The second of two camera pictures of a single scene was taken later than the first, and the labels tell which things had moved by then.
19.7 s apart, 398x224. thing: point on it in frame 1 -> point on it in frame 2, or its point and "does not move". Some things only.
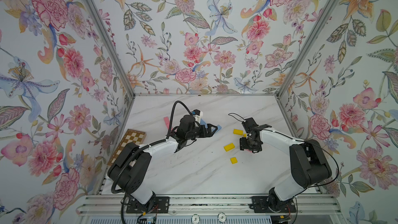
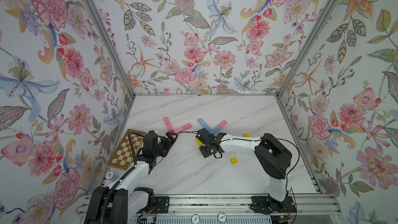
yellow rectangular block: [238, 131] -> [199, 142]
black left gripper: [209, 134] -> [168, 144]
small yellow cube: [233, 160] does not move
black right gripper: [242, 144] -> [204, 154]
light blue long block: [202, 122] does not move
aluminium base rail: [307, 205] does not move
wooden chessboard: [130, 136] does not move
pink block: [167, 121] does not move
